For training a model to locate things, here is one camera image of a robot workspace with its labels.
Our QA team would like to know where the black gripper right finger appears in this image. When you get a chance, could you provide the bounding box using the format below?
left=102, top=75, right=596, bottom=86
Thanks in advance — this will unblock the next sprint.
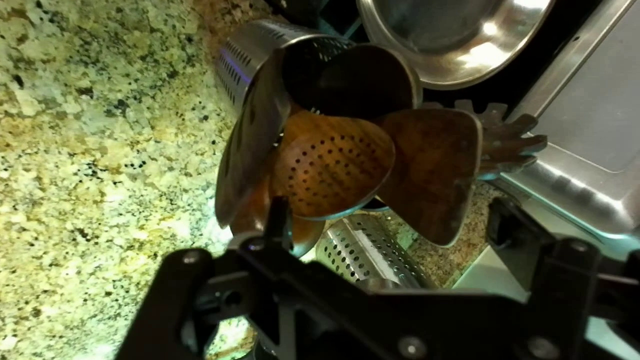
left=517, top=234, right=640, bottom=360

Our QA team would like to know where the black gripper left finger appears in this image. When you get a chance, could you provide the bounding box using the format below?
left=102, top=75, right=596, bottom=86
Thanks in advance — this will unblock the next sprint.
left=113, top=194, right=315, bottom=360

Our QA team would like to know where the dark pronged pasta spoon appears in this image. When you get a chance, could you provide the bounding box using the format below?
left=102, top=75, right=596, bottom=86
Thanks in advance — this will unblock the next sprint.
left=453, top=98, right=550, bottom=178

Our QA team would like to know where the wide wooden spatula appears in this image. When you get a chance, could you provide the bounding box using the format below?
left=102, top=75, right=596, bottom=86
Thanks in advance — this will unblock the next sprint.
left=374, top=106, right=483, bottom=248

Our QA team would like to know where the perforated wooden spoon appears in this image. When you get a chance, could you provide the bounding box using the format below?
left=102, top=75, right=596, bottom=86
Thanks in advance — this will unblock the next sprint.
left=267, top=107, right=400, bottom=224

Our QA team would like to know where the stainless steel pan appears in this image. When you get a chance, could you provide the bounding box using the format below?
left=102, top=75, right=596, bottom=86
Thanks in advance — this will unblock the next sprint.
left=353, top=0, right=557, bottom=92

